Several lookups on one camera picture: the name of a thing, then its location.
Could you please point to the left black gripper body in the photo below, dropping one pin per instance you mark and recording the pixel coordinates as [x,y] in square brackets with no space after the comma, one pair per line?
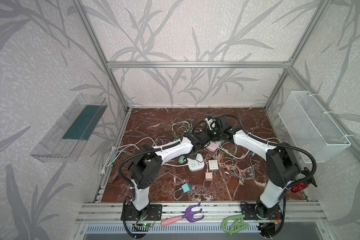
[204,139]

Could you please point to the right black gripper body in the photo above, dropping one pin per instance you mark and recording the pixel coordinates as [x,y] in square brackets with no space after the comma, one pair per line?
[215,130]

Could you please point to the white power socket block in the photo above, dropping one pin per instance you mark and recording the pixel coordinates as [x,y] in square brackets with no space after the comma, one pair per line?
[196,164]

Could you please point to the white charger plug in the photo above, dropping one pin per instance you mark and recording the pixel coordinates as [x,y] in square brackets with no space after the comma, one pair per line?
[213,165]

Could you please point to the green charger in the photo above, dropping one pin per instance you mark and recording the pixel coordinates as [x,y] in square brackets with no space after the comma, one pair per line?
[182,160]

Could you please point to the pink charger plug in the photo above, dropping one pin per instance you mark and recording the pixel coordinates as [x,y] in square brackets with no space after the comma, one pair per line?
[208,176]

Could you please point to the teal charger plug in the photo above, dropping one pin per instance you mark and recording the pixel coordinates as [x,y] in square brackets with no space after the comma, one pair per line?
[186,187]

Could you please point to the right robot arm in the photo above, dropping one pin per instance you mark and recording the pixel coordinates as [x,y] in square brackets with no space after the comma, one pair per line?
[283,169]

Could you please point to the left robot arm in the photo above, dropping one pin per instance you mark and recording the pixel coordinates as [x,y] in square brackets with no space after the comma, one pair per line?
[141,169]

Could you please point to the pink power socket block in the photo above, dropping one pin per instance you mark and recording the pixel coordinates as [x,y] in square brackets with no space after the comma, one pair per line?
[213,146]

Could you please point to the purple pink hand rake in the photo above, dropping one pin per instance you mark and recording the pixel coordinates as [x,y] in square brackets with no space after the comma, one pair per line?
[189,215]

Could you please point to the green plastic clip tool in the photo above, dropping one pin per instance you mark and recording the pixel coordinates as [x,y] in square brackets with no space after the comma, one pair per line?
[234,224]

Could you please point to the red spray bottle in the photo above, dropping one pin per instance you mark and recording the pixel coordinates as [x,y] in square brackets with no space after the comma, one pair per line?
[298,187]

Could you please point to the white wire mesh basket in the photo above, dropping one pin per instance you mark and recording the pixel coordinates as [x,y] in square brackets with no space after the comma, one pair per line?
[311,127]

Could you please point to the clear plastic wall shelf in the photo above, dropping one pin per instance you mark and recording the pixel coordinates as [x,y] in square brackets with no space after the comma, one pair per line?
[67,138]

